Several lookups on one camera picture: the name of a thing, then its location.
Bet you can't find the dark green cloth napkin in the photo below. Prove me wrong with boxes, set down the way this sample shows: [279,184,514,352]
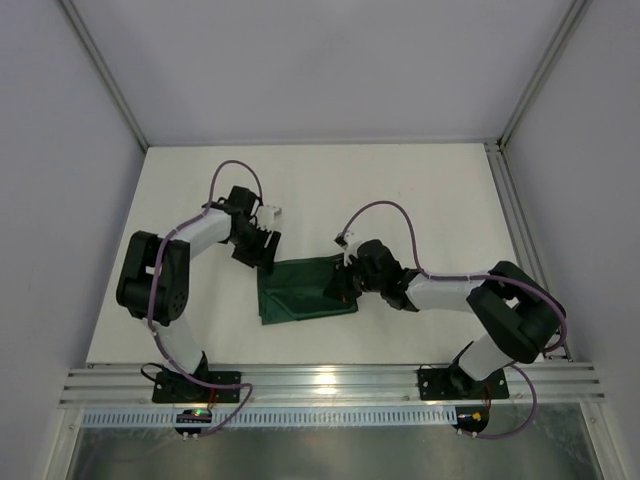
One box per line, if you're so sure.
[257,254,358,326]

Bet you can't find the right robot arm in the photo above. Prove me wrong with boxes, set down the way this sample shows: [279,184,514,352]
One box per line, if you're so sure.
[324,232,566,398]

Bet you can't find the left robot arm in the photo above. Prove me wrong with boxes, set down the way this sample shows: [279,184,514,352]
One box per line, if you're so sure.
[116,186,282,403]

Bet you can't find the left black controller board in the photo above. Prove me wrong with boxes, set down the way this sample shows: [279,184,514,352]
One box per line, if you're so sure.
[173,408,212,437]

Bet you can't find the black controller board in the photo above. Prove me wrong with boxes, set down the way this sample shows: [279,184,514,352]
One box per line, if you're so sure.
[173,408,212,437]
[453,406,490,437]

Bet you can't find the right black controller board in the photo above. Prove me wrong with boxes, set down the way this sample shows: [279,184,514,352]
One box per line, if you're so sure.
[453,406,490,437]

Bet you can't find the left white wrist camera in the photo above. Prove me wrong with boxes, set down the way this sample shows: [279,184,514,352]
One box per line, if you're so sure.
[256,205,282,231]

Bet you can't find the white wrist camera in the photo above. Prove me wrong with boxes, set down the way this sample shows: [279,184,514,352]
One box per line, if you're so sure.
[334,230,363,267]
[256,205,282,231]

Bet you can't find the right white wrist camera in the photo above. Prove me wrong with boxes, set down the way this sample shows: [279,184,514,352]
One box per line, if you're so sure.
[334,230,363,267]

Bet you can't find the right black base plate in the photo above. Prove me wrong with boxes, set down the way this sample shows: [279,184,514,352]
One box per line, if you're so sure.
[416,365,510,401]

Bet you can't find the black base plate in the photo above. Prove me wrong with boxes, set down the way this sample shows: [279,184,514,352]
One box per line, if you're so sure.
[416,365,510,401]
[152,371,241,404]

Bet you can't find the right side aluminium rail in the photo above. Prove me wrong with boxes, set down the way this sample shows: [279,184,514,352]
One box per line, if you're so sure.
[482,140,573,362]

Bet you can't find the aluminium rail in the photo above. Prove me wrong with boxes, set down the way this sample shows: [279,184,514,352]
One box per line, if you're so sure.
[482,140,573,362]
[59,361,606,408]

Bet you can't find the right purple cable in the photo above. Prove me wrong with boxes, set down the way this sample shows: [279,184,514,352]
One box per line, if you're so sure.
[333,199,569,441]

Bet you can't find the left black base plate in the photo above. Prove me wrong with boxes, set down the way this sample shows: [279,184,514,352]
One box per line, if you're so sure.
[152,371,241,404]

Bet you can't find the front aluminium rail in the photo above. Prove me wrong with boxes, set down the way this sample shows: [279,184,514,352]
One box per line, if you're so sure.
[59,361,606,408]

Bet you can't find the slotted grey cable duct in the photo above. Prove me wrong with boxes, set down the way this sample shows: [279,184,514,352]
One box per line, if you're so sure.
[80,405,456,428]

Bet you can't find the left rear frame post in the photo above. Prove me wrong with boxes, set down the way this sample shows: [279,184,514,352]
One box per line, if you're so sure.
[55,0,150,153]

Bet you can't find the frame post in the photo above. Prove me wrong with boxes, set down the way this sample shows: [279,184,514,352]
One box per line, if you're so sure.
[55,0,150,153]
[497,0,593,150]

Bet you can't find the right rear frame post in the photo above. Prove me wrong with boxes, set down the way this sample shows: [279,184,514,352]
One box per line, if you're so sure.
[497,0,593,150]

